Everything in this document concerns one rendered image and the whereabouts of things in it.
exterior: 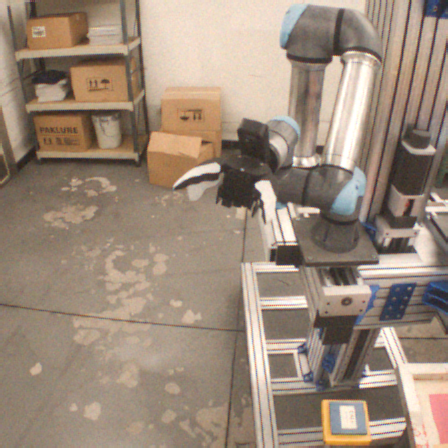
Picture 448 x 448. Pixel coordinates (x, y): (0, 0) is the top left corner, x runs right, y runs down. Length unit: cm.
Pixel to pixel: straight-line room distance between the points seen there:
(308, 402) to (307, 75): 155
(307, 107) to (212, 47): 334
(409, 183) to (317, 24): 57
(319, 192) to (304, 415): 140
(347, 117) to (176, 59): 364
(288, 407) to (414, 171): 128
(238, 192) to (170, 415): 173
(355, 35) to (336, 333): 86
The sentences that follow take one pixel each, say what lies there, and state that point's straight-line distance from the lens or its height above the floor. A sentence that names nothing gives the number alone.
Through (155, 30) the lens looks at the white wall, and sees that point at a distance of 441.
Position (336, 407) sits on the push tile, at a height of 97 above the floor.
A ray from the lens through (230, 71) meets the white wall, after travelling 438.
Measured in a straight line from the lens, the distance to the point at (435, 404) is 133.
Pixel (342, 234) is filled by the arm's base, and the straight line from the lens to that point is 117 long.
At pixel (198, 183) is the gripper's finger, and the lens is 63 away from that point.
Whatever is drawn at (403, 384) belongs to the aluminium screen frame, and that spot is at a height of 99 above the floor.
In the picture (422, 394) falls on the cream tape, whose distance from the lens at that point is 133.
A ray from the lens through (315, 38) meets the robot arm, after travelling 98.
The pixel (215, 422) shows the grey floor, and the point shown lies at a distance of 223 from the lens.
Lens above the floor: 199
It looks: 35 degrees down
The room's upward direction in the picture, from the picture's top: straight up
